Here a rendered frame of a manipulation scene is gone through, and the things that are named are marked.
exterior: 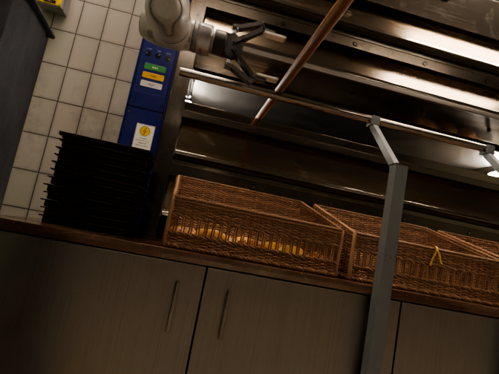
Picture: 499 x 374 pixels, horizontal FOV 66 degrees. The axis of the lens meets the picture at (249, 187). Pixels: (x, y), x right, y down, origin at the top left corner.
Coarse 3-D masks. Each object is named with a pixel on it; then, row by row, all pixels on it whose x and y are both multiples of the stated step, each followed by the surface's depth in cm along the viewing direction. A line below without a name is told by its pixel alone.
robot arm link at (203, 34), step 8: (200, 24) 111; (208, 24) 112; (200, 32) 110; (208, 32) 111; (192, 40) 111; (200, 40) 111; (208, 40) 111; (192, 48) 112; (200, 48) 112; (208, 48) 112
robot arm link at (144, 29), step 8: (144, 16) 108; (144, 24) 108; (192, 24) 110; (144, 32) 109; (152, 32) 108; (192, 32) 110; (152, 40) 111; (160, 40) 107; (184, 40) 108; (168, 48) 114; (176, 48) 112; (184, 48) 113
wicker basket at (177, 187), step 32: (192, 192) 159; (224, 192) 163; (256, 192) 166; (192, 224) 114; (224, 224) 115; (256, 224) 118; (288, 224) 120; (320, 224) 122; (224, 256) 115; (256, 256) 117; (288, 256) 118
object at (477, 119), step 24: (216, 72) 176; (264, 72) 171; (312, 72) 166; (336, 72) 166; (312, 96) 183; (336, 96) 180; (360, 96) 177; (384, 96) 174; (408, 96) 172; (408, 120) 190; (432, 120) 187; (456, 120) 184; (480, 120) 180
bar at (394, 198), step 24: (192, 72) 131; (264, 96) 136; (288, 96) 136; (360, 120) 142; (384, 120) 142; (384, 144) 129; (456, 144) 147; (480, 144) 148; (384, 216) 117; (384, 240) 114; (384, 264) 112; (384, 288) 112; (384, 312) 111; (384, 336) 110
